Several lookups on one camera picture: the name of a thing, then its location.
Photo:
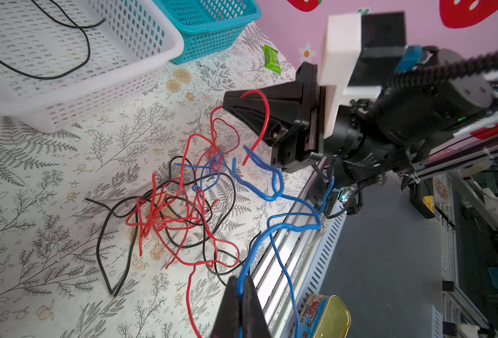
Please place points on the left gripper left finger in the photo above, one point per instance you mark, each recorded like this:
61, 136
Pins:
228, 321

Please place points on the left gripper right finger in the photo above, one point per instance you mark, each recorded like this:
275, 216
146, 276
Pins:
254, 324

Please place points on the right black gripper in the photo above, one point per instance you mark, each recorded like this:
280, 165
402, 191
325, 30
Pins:
292, 122

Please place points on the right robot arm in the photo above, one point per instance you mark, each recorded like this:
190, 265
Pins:
417, 111

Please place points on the green candy wrapper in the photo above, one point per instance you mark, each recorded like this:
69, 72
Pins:
271, 58

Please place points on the gold tin box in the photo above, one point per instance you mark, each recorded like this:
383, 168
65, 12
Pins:
323, 316

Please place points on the teal plastic basket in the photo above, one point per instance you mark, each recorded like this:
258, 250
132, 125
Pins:
208, 26

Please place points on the floral table cloth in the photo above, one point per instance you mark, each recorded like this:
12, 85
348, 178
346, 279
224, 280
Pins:
69, 266

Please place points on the middle white plastic basket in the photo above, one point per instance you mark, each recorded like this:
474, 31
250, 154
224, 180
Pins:
61, 61

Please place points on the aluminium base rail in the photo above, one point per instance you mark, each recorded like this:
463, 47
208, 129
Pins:
285, 276

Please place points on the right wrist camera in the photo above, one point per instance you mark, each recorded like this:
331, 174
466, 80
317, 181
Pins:
360, 52

